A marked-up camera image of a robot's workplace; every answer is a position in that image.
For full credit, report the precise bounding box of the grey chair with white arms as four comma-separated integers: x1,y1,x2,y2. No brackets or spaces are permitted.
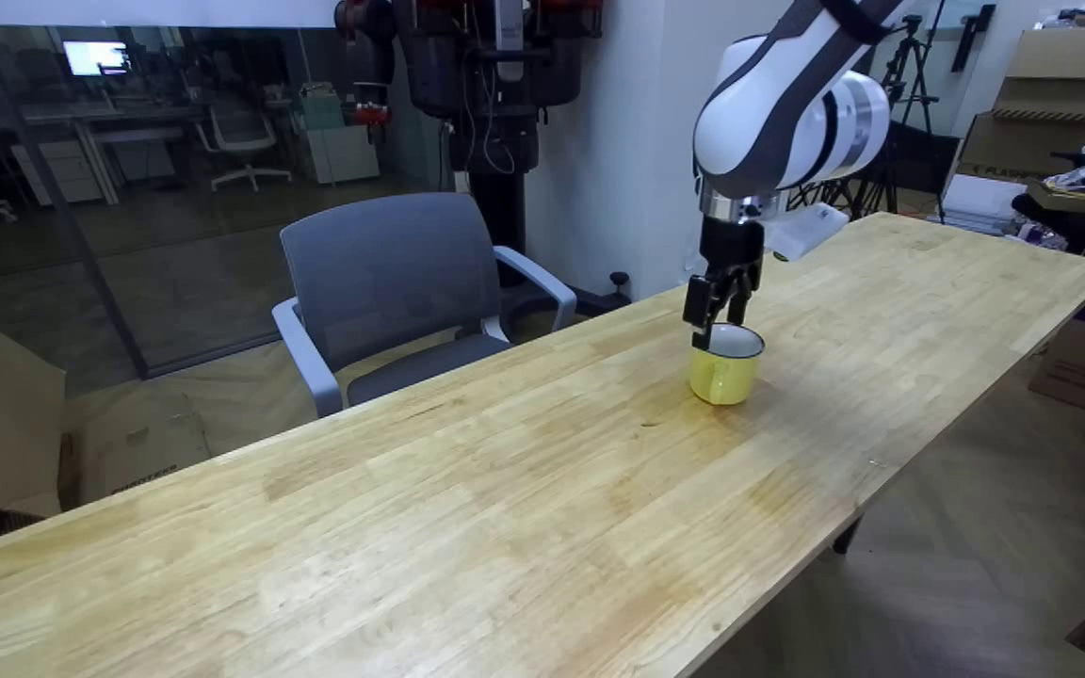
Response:
266,188,579,417

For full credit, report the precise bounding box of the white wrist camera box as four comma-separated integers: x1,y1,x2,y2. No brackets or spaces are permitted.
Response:
763,202,853,268

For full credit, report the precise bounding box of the white storage cabinet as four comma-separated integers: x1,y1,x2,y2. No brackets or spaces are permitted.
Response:
300,78,385,188

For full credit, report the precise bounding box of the flat cardboard box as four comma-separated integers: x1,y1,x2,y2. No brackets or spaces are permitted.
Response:
59,343,321,509

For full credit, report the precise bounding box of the black table leg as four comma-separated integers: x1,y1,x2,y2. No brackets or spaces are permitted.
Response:
827,518,864,562

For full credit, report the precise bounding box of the red and black pedestal robot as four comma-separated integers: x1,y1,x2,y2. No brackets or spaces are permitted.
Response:
331,0,638,332

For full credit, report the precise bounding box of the white office desk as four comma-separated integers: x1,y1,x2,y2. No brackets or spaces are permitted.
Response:
0,99,200,212

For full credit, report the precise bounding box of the lit computer monitor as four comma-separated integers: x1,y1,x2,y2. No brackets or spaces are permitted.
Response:
59,37,130,82

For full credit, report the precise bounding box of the large folded cardboard box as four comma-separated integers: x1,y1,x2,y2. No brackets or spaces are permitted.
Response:
954,23,1085,183

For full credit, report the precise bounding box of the black wall-mounted device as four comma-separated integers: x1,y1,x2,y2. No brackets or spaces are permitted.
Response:
949,0,997,77

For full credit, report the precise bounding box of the yellow enamel mug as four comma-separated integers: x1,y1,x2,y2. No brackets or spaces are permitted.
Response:
687,322,770,410

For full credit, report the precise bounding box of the small white box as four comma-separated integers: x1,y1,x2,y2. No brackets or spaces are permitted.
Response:
938,170,1028,238

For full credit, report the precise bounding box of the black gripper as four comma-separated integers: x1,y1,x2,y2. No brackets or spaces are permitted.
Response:
679,217,770,356

